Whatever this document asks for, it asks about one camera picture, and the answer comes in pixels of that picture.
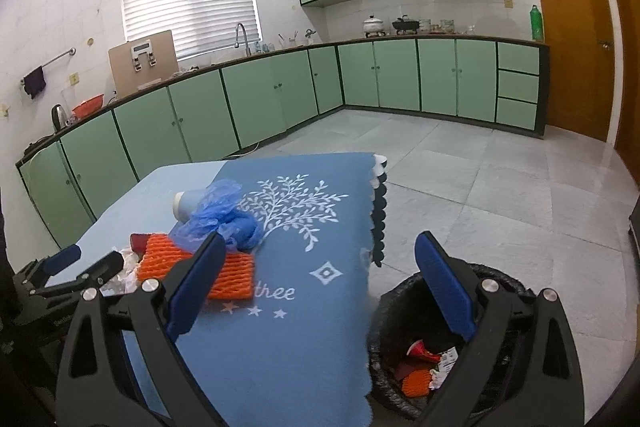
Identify metal faucet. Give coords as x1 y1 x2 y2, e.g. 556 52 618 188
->
234 23 251 58

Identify green bottle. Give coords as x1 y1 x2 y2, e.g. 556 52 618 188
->
530 4 546 42

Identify cardboard box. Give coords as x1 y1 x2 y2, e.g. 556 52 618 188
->
108 30 179 94

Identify white printed wrapper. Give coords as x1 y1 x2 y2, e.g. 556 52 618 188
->
430 346 462 390

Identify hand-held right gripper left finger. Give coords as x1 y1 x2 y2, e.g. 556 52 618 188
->
55 232 236 427

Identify blue plastic bag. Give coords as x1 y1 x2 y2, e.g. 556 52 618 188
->
169 178 264 253

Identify black trash bin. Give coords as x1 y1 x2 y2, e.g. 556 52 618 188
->
367 262 539 423

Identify white cooking pot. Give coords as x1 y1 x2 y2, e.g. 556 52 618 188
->
362 14 385 38

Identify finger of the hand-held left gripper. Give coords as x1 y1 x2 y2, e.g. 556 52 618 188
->
14 244 82 291
30 252 125 304

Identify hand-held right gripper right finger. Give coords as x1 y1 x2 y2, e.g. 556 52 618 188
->
414 231 586 427

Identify row of glass jars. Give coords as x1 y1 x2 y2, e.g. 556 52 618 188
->
420 18 481 36

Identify green base cabinets with drawers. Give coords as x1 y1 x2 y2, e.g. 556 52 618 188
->
337 34 551 140

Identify black wok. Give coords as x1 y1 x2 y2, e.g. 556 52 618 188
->
391 17 421 36

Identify blue tree print tablecloth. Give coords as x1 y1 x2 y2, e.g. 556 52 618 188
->
75 152 389 427

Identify dark towel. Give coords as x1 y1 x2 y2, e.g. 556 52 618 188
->
23 67 47 100

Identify orange plastic basin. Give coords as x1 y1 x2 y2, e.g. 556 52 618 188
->
71 94 105 118

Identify open wooden door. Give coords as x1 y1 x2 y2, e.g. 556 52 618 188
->
602 0 640 188

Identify metal towel rail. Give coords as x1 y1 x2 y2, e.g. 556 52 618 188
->
21 48 77 86

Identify white plastic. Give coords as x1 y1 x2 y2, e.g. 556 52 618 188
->
100 247 146 296

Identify closed wooden door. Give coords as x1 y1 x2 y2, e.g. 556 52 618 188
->
522 0 616 143

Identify blue and white paper cup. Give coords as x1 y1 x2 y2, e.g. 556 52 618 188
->
172 190 204 223

